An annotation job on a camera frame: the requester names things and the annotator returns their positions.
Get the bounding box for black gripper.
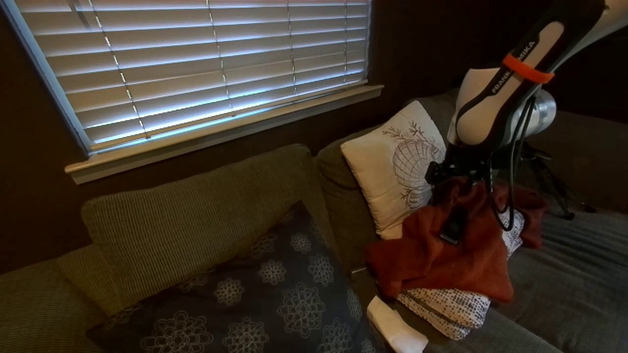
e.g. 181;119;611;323
427;145;509;186

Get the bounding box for red-orange towel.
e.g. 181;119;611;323
366;174;548;305

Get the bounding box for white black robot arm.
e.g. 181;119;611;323
427;0;628;184

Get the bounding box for black tripod stand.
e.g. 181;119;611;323
523;145;596;219

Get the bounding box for white shell embroidered pillow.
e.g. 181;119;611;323
342;100;446;239

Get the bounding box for olive green sofa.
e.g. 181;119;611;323
0;143;628;353

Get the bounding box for white black-dotted pillow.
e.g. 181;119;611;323
397;211;527;341

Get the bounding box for white folded cloth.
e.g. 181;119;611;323
368;296;429;353

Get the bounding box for dark floral patterned pillow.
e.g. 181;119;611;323
89;203;382;353

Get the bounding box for beige window sill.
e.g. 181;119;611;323
66;84;384;184

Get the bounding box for white window blinds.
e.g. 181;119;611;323
3;0;372;154

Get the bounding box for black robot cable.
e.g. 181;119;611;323
490;86;543;233

